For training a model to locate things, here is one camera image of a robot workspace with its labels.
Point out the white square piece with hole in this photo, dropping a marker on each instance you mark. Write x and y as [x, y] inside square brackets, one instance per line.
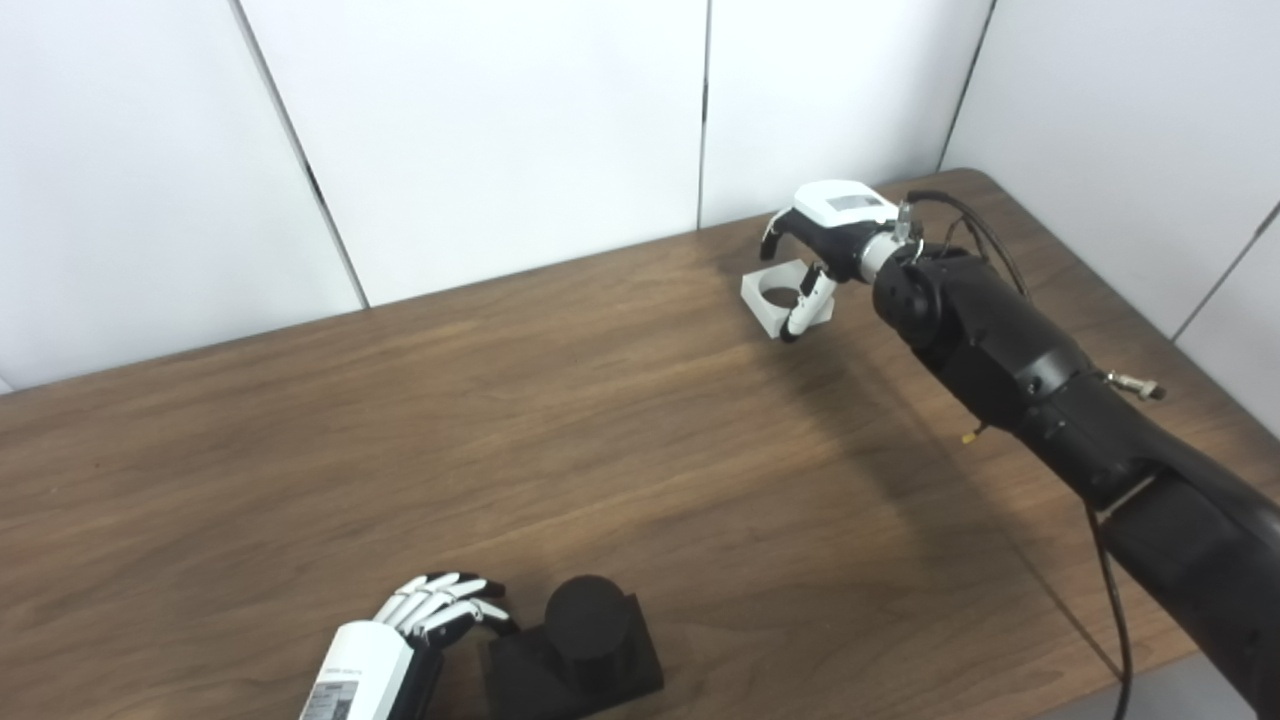
[765, 312]

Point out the black cylindrical peg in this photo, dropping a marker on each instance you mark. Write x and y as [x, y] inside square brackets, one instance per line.
[590, 630]

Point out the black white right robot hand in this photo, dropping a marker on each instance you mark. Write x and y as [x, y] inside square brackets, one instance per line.
[840, 230]

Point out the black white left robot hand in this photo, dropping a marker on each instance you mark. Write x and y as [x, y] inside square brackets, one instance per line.
[365, 670]

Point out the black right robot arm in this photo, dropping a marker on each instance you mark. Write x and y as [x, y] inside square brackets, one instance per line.
[1010, 340]

